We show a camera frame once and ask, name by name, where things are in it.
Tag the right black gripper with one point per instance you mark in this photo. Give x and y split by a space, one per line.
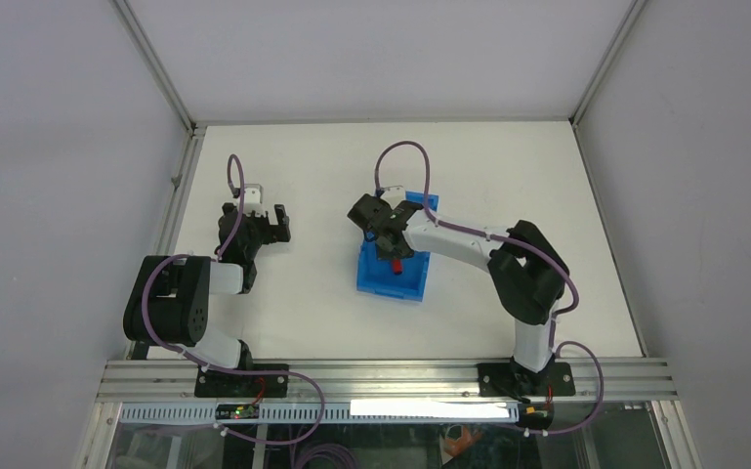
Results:
386 232

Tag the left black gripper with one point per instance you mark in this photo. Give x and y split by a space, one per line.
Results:
256 225

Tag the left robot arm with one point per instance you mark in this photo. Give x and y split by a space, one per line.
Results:
169 302

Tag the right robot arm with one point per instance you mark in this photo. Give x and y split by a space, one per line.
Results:
528 274

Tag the blue plastic bin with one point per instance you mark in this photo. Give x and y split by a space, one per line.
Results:
376 277

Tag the orange object below table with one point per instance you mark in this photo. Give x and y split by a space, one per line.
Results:
456 439

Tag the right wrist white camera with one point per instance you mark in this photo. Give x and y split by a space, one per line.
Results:
393 195

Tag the wrist white camera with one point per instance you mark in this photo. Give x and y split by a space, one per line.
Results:
393 195
252 198

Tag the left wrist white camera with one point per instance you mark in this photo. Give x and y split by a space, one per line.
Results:
252 198

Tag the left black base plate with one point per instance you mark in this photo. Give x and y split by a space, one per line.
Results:
216 384

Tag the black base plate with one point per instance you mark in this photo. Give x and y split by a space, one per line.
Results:
508 379
216 384

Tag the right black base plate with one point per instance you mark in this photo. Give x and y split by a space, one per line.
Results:
508 379

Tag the aluminium front rail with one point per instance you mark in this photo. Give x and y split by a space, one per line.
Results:
614 379

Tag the white slotted cable duct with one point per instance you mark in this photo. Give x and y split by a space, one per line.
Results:
361 411

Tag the left aluminium frame post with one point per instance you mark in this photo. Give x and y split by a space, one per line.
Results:
134 28

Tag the aluminium frame post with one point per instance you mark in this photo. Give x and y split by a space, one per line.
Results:
134 28
613 48

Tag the right aluminium frame post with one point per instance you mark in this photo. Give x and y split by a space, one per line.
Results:
613 48

